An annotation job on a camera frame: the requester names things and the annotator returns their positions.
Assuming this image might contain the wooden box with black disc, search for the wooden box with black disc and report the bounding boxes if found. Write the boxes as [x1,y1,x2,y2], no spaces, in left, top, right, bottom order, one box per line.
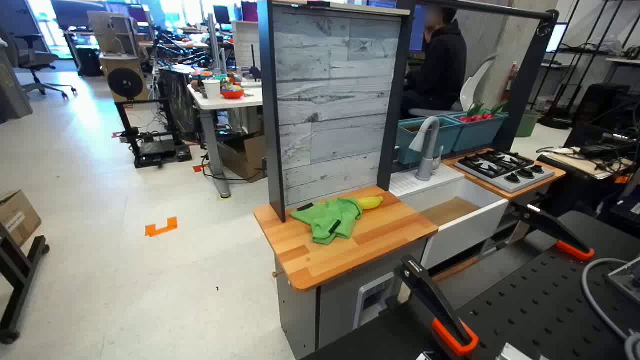
[98,53,151,104]

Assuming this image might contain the black cart frame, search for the black cart frame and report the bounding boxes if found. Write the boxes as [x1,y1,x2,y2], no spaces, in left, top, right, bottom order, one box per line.
[0,222,51,345]

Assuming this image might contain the green cloth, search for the green cloth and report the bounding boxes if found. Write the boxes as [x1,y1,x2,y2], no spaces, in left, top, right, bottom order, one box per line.
[290,197,364,246]

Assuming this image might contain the person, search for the person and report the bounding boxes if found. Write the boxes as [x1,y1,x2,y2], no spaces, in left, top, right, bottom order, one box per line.
[399,5,469,119]

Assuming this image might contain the white toy sink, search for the white toy sink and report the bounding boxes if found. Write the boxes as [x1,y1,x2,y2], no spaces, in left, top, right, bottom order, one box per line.
[389,164,510,271]

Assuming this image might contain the monitor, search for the monitor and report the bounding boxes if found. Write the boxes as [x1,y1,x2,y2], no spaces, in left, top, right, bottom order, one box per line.
[544,22,570,54]

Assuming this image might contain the black office chair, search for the black office chair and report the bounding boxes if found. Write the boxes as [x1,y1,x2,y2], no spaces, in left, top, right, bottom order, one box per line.
[0,24,79,100]

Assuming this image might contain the green waste bin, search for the green waste bin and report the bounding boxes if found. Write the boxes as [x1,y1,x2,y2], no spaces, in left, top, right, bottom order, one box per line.
[514,109,541,139]

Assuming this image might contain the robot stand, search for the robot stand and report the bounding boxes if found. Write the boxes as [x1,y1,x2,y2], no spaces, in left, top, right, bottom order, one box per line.
[299,210,640,360]

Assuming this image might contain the toy kitchen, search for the toy kitchen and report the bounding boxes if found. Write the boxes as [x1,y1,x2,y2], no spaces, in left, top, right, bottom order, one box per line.
[253,0,568,360]

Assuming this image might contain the black orange clamp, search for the black orange clamp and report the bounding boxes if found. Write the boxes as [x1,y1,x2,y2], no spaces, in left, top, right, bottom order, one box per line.
[394,255,480,357]
[509,201,596,262]

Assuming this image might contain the grey toy tap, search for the grey toy tap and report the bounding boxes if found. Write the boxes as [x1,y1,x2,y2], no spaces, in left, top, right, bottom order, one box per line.
[409,116,445,182]

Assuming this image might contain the black wheeled stand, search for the black wheeled stand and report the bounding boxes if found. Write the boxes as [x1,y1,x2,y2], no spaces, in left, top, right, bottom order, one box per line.
[113,98,194,170]

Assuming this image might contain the grey toy stove top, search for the grey toy stove top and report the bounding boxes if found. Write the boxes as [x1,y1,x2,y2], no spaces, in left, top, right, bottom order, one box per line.
[453,149,556,195]

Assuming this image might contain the teal plastic bin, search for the teal plastic bin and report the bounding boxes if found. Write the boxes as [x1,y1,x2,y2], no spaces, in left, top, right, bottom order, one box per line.
[397,115,464,166]
[446,111,510,154]

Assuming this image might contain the red fire extinguisher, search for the red fire extinguisher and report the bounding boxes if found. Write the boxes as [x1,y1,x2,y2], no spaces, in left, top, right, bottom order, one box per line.
[504,60,520,104]

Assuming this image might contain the white desk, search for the white desk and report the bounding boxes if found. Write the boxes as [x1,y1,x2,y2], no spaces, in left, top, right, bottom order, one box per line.
[187,81,265,200]

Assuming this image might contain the black shelf rack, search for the black shelf rack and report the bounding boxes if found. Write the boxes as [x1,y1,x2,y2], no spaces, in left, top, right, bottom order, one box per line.
[529,0,640,131]

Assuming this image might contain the grey cable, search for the grey cable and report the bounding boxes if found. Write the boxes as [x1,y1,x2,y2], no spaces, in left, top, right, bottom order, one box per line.
[580,257,640,357]

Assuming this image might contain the open cardboard box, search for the open cardboard box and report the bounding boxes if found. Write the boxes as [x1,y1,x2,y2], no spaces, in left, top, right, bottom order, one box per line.
[217,133,267,184]

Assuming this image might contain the red toy vegetables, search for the red toy vegetables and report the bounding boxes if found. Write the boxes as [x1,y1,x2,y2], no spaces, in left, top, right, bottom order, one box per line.
[458,102,509,124]

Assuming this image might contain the white office chair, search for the white office chair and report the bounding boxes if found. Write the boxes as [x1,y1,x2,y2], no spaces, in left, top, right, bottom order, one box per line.
[409,53,499,119]

